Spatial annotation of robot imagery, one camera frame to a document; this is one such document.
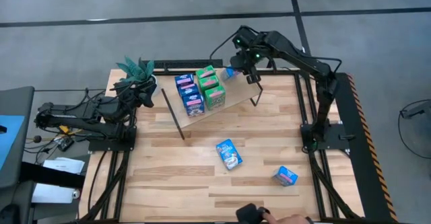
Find small black device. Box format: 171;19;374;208
57;137;75;152

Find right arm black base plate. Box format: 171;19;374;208
300;122;351;151

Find blue sheet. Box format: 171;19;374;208
0;115;26;171

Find green Apple Jacks box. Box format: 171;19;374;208
195;65;216;79
204;85;226;111
198;75;220;91

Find black bar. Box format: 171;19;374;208
20;161;85;188

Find black metal table frame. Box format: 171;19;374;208
79;67;366;224

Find white plant pot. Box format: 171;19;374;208
147;75;162;96

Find dark blue Frosted Flakes box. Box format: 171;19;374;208
174;74;195;87
177;83;200;98
182;94;206;118

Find white papers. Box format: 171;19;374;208
31;156;86;204

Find wooden shelf with black legs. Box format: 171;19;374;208
161;56;264;141

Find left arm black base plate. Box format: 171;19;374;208
88;125;137;152

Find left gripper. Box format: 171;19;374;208
114;82;158;109

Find black handheld device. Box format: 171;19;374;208
235;202;271;224

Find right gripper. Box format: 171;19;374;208
230;52;257;83

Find person's hand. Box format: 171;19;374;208
261;212;308;224

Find light blue Rice Krispies box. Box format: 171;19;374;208
222;66;242;82
215;139;243;171
272;165;299;187

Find green artificial plant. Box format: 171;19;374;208
116;55;156;84

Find black round floor stand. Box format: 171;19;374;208
398;98;431;160

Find black ribbed strip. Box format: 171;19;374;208
143;59;224;69

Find yellow connector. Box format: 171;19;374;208
59;125;81;136

